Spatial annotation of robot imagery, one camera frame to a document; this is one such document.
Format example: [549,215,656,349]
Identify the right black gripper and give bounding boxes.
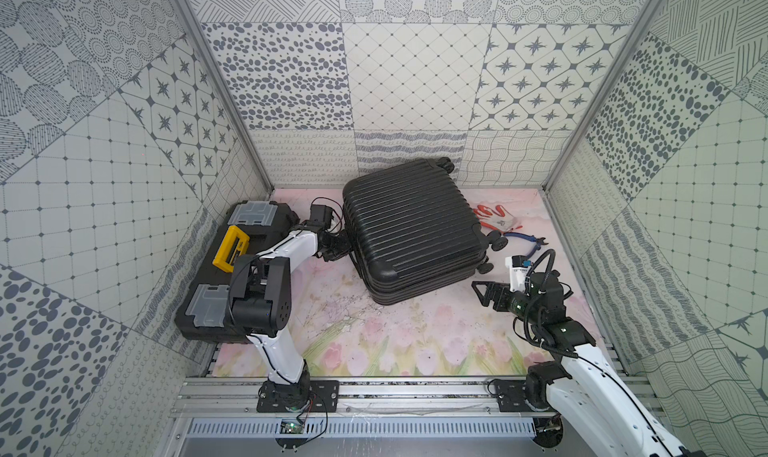
[472,281,543,327]

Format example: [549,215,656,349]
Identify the black hard-shell suitcase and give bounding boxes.
[342,157,507,306]

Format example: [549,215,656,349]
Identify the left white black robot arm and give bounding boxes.
[227,228,350,413]

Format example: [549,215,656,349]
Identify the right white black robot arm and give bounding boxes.
[471,273,705,456]

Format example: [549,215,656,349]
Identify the red and white work glove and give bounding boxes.
[473,204,522,234]

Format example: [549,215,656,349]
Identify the floral pink table mat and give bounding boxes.
[211,188,601,377]

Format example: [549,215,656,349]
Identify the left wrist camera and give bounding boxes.
[308,204,335,232]

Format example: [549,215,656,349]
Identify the blue-handled pliers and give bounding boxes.
[504,232,548,259]

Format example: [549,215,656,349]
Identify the black toolbox with yellow handle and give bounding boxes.
[174,201,299,344]

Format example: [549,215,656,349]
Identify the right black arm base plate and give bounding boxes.
[490,379,538,413]

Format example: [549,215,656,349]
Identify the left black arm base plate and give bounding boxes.
[256,380,340,413]

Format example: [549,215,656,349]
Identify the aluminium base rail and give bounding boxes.
[170,375,667,422]

